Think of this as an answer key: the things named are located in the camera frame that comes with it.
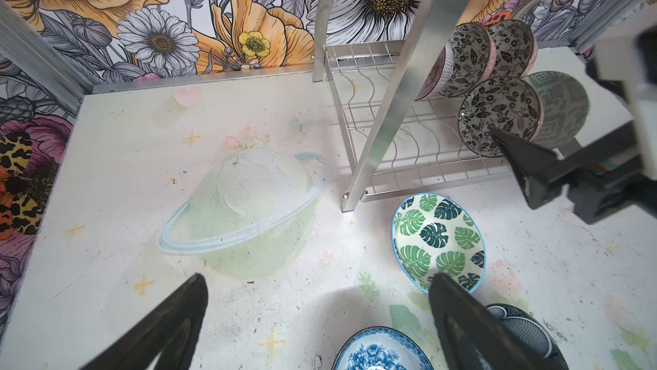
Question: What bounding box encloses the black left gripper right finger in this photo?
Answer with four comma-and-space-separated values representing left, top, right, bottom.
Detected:
429, 273, 558, 369

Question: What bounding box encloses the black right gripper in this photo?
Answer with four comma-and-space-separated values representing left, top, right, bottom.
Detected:
487, 23, 657, 226

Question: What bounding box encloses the black white floral bowl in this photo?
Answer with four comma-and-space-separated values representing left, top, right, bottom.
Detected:
487, 19, 538, 78

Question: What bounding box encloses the green leaf print bowl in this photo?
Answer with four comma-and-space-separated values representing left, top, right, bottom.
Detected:
391, 193, 487, 294

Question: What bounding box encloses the purple striped bowl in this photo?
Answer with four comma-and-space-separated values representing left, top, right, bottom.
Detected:
415, 43, 454, 101

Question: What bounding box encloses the blue floral bowl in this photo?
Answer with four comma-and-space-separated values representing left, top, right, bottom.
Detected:
332, 327, 433, 370

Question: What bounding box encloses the dark navy wave bowl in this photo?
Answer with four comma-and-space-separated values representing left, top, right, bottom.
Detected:
486, 303, 568, 369

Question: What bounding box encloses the green geometric pattern bowl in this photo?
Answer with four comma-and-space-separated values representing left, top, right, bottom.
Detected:
525, 71, 590, 149

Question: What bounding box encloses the black white patterned bowl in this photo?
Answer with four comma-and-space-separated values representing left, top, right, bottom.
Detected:
458, 76, 543, 158

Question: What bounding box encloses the stainless steel dish rack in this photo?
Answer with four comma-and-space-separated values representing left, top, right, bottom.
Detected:
312, 0, 513, 213

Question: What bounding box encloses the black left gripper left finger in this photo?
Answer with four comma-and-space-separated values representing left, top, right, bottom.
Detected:
83, 274, 209, 369

